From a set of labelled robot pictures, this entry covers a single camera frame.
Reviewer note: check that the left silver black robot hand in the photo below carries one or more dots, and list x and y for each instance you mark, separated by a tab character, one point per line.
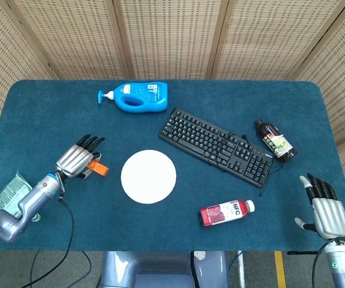
79	156

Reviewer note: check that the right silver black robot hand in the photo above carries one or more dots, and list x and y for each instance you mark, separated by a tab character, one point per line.
328	210

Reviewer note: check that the small orange object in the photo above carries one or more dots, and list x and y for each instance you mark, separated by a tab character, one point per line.
98	168

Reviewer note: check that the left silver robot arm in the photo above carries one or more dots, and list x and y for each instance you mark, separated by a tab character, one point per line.
19	210

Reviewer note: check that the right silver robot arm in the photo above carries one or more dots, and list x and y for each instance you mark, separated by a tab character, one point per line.
341	264

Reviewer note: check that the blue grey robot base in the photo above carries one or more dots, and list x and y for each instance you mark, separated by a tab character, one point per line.
163	270

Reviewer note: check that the white round plate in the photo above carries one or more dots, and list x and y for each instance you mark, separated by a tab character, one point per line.
148	177

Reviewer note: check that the green plastic packet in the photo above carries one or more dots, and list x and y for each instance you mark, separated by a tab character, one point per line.
8	196

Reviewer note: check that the dark brown drink bottle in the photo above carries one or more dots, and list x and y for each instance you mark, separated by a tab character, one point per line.
277	141

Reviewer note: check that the blue pump detergent bottle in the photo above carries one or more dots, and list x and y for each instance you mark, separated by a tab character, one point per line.
142	97

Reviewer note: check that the blue table cloth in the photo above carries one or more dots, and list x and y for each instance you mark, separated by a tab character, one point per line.
172	126

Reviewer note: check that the red NFC juice bottle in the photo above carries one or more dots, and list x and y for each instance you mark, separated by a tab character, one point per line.
226	212

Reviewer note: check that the black computer keyboard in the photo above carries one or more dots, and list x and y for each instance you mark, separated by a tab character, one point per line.
217	145

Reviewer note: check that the woven bamboo folding screen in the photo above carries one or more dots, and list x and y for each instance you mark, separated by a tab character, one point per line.
172	39

